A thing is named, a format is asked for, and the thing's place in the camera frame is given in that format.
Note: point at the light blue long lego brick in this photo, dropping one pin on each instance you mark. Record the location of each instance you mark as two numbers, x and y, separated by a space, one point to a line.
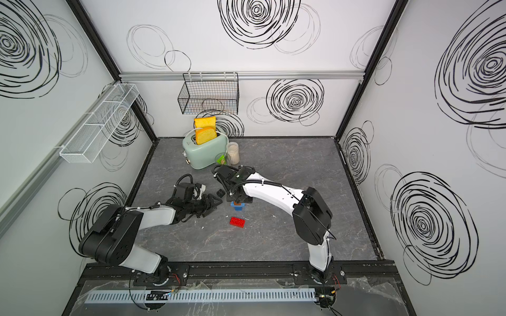
238 207

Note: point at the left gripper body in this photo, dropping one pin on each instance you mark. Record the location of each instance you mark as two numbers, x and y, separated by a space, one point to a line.
200 207

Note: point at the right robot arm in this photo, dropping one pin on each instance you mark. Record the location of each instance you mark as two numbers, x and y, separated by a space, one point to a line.
311 215

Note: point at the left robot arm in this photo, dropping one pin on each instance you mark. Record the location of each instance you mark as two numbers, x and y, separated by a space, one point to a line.
112 238

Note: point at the black front rail frame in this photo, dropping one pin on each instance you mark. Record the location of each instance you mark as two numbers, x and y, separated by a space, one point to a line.
298 272

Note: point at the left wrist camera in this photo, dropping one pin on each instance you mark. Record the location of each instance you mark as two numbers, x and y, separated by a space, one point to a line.
198 191

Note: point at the small black lego brick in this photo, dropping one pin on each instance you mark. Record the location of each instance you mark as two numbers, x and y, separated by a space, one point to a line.
220 193

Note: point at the black wire basket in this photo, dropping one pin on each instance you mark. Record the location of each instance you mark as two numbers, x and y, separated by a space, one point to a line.
209 91

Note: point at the mint green toaster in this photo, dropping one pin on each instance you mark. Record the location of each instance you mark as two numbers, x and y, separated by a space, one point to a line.
207 154

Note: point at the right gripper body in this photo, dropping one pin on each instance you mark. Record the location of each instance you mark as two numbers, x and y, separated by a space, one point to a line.
230 197

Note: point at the rear yellow toast slice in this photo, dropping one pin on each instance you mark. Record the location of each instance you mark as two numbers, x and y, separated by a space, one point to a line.
205 122

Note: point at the white slotted cable duct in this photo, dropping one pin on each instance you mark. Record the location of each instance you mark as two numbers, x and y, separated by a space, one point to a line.
200 296

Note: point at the red long lego brick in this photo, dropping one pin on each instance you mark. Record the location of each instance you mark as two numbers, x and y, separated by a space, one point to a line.
237 222

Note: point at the clear glass with green packets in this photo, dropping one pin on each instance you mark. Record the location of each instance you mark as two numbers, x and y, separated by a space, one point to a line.
223 159

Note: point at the front orange toast slice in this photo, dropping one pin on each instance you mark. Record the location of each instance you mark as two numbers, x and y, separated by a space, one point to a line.
205 135

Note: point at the white mesh wall shelf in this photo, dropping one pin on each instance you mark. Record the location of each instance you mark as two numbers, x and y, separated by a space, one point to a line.
112 121

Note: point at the beige speckled cup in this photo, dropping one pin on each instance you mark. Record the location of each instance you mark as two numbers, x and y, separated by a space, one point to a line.
233 156

